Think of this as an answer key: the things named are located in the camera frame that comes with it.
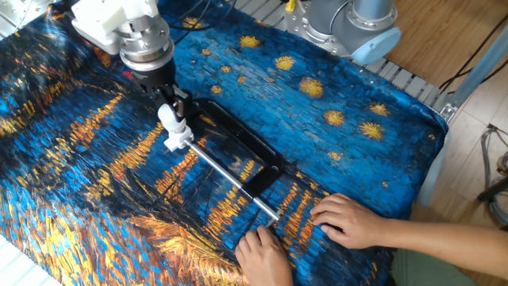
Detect black C-clamp with metal screw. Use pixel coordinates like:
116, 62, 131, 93
163, 97, 287, 228

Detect white light bulb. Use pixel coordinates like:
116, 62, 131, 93
156, 103, 187, 134

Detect person's right hand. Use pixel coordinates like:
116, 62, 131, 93
309, 192, 391, 250

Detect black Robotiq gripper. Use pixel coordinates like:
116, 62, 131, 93
130, 64, 194, 123

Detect white bulb socket block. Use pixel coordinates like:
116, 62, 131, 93
163, 126, 196, 153

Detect person's right forearm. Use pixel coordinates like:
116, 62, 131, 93
381, 216, 508, 261

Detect person's left hand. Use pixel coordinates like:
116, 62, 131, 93
234, 225, 295, 286

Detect light blue post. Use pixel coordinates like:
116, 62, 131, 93
415, 46, 508, 209

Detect green trousers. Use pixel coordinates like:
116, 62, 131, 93
387, 246, 508, 286

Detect black metal stand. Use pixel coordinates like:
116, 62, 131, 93
460, 126, 508, 231

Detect starry night print tablecloth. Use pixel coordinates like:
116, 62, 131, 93
0, 0, 451, 286

